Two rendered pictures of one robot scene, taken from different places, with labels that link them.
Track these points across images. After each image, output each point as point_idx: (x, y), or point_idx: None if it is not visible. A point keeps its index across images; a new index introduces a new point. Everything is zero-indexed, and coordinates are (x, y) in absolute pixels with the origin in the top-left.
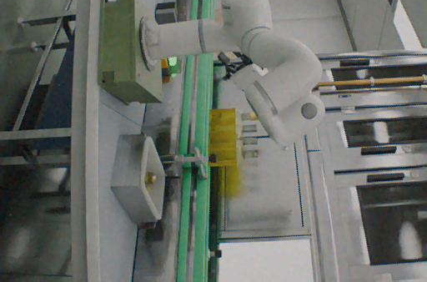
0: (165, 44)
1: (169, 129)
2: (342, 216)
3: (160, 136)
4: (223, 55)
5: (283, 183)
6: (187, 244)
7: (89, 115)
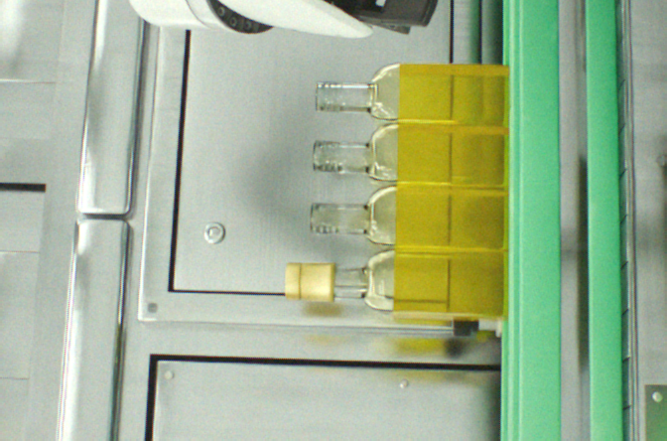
0: None
1: (663, 56)
2: None
3: None
4: (415, 3)
5: (240, 84)
6: None
7: None
